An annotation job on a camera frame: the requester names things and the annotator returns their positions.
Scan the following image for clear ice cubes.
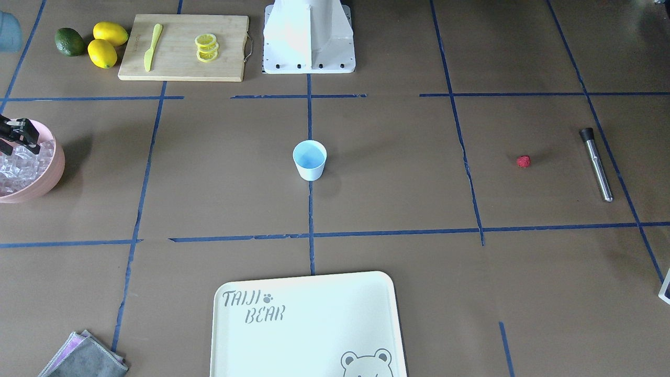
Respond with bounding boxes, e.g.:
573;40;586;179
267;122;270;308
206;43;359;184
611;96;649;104
1;140;55;196

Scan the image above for cream bear serving tray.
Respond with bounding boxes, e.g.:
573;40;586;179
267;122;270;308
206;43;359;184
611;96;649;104
209;271;408;376

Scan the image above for lemon slices stack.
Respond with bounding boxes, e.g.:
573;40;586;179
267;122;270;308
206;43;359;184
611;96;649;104
194;33;219;63

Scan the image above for yellow lemon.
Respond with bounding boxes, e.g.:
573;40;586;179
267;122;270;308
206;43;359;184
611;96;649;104
87;39;118;69
93;21;129;47

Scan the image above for pink bowl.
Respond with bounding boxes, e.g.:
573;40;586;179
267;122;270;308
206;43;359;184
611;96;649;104
2;119;65;204

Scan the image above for white wire cup rack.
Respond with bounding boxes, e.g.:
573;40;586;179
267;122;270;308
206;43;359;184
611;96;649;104
658;269;670;305

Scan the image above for light blue plastic cup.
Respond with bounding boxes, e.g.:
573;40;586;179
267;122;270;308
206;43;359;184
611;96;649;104
292;139;327;182

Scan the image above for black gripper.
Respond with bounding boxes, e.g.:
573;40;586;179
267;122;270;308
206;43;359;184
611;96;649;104
1;115;41;156

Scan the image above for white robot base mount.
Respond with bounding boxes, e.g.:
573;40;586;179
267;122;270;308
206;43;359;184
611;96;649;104
263;1;356;74

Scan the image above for yellow plastic knife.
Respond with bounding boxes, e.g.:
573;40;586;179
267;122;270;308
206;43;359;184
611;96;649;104
143;24;163;72

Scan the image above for green avocado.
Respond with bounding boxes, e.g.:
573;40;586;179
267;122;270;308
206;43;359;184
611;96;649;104
54;28;86;57

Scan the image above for red strawberry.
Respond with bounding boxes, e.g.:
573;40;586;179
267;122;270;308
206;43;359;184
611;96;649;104
516;155;532;169

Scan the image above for wooden cutting board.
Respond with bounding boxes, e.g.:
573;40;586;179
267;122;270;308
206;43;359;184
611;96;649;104
118;14;250;83

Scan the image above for steel muddler with black tip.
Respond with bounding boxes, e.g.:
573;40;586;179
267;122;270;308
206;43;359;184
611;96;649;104
579;127;613;203

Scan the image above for grey folded cloth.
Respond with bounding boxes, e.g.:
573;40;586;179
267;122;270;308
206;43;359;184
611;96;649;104
38;330;129;376

